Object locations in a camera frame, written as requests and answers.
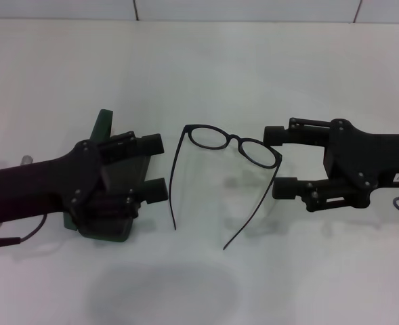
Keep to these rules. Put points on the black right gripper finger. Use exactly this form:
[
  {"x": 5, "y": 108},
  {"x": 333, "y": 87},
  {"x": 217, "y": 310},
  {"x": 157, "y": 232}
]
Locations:
[{"x": 273, "y": 135}]

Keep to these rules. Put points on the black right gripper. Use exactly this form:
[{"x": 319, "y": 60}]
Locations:
[{"x": 382, "y": 159}]

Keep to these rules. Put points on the black thin-framed glasses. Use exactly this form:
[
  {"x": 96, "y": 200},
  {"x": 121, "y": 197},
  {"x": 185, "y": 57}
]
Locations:
[{"x": 234, "y": 137}]

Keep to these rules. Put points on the green glasses case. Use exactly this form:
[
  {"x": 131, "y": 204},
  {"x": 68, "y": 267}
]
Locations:
[{"x": 101, "y": 123}]

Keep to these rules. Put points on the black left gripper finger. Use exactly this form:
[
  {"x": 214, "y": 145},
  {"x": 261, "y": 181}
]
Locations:
[
  {"x": 151, "y": 145},
  {"x": 156, "y": 190}
]

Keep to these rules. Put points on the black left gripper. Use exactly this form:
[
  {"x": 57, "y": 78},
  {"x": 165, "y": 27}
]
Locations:
[{"x": 33, "y": 189}]

